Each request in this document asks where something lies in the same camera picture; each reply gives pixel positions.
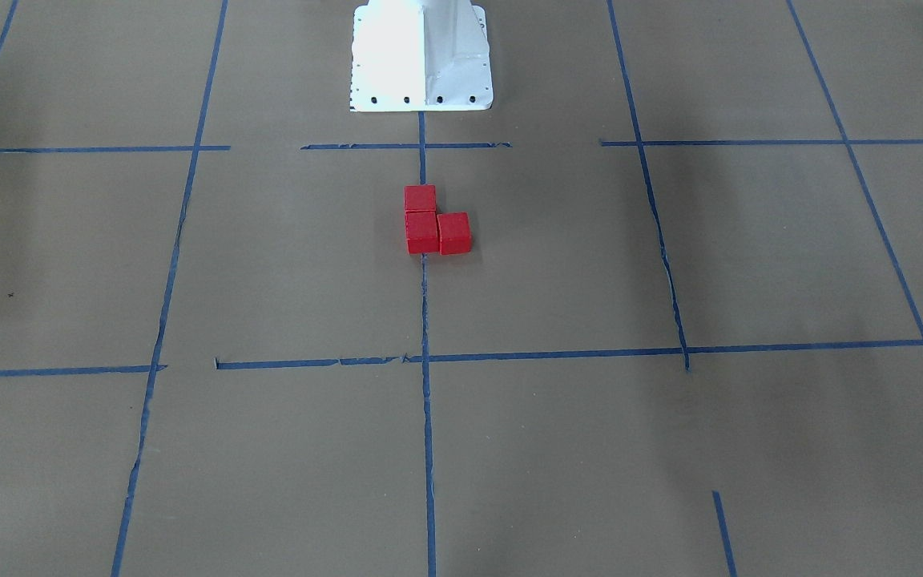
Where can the red block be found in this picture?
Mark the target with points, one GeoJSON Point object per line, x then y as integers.
{"type": "Point", "coordinates": [454, 233]}
{"type": "Point", "coordinates": [421, 232]}

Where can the red block picked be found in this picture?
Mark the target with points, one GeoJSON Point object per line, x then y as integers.
{"type": "Point", "coordinates": [420, 198]}

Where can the white central pedestal column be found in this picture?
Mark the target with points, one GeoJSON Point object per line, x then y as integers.
{"type": "Point", "coordinates": [418, 56]}

